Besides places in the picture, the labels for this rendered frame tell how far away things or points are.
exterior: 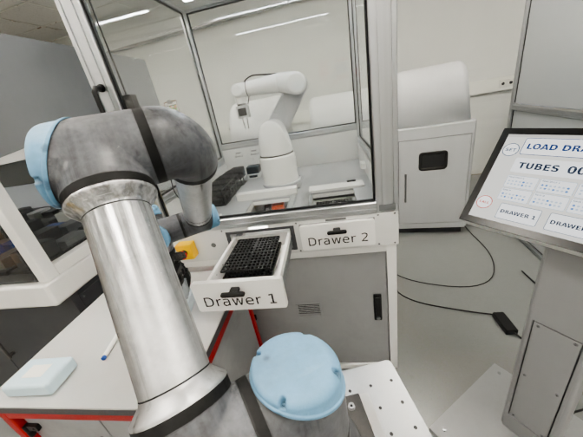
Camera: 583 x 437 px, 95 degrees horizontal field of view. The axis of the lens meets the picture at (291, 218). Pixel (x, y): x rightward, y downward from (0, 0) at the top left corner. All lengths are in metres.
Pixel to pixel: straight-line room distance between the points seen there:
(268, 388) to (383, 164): 0.81
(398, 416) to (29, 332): 1.64
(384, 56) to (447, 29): 3.28
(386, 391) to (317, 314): 0.68
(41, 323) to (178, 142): 1.44
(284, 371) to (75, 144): 0.38
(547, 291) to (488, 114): 3.50
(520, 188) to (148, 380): 0.95
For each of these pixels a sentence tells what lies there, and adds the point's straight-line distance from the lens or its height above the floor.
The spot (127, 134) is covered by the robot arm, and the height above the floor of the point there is 1.38.
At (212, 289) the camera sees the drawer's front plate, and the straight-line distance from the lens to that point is 0.88.
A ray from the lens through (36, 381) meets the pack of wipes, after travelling 1.11.
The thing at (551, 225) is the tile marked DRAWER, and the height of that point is 1.00.
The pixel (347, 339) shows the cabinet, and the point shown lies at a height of 0.27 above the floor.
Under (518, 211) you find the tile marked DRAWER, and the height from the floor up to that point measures 1.01.
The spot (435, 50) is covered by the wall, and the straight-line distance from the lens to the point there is 4.20.
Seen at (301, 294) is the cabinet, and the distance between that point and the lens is 1.29.
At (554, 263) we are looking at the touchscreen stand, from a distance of 1.07.
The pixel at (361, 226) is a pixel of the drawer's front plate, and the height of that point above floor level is 0.90.
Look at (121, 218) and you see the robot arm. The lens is 0.40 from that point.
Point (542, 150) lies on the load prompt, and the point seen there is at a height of 1.15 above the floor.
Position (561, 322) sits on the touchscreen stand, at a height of 0.66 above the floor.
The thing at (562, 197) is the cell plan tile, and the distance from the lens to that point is 0.95.
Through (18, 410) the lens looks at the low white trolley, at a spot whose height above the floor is 0.75.
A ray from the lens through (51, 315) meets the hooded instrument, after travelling 1.68.
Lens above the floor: 1.39
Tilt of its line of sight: 24 degrees down
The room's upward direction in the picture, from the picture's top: 11 degrees counter-clockwise
